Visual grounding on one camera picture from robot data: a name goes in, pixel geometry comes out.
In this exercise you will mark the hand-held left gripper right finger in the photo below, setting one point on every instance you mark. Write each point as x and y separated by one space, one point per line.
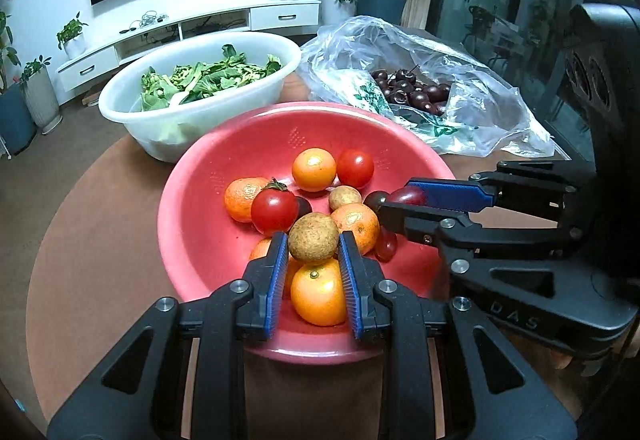
352 290

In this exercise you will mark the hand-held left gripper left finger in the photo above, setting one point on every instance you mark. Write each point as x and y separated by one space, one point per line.
277 290

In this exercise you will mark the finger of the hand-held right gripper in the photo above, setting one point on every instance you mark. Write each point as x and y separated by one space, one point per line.
415 222
445 192

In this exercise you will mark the small dark red plum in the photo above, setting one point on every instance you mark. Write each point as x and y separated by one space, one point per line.
406 195
386 244

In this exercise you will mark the large smooth orange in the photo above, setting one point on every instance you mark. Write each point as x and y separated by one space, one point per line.
318 292

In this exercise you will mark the dark purple round plum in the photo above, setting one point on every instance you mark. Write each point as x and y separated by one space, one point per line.
303 207
375 198

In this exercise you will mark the yellow-brown kiwi fruit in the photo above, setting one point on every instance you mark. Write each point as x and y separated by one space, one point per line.
313 237

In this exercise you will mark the tan speckled passion fruit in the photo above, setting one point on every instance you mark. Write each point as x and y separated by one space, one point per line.
345 197

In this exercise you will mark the red tomato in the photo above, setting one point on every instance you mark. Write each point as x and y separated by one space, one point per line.
355 168
274 210

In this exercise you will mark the red plastic basin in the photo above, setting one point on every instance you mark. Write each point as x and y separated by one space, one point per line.
200 230

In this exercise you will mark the pile of dark cherries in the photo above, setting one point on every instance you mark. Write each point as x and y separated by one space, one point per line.
410 90

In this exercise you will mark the clear plastic bag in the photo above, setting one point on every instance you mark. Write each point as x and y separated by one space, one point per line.
475 85

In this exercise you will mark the glass sliding door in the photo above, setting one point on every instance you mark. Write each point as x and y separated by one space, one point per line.
500 20

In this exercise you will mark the white plastic basin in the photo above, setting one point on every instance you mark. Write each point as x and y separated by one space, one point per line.
130 120

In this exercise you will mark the leafy green vegetables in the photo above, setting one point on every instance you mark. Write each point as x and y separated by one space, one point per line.
210 75

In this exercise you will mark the white television cabinet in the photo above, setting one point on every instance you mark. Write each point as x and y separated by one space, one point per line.
285 15

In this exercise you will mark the wooden board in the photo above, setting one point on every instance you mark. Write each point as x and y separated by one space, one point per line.
91 98

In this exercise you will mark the small plant in grey pot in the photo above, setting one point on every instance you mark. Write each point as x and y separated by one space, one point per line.
41 95

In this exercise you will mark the tall plant in dark pot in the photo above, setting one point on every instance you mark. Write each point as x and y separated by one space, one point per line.
15 118

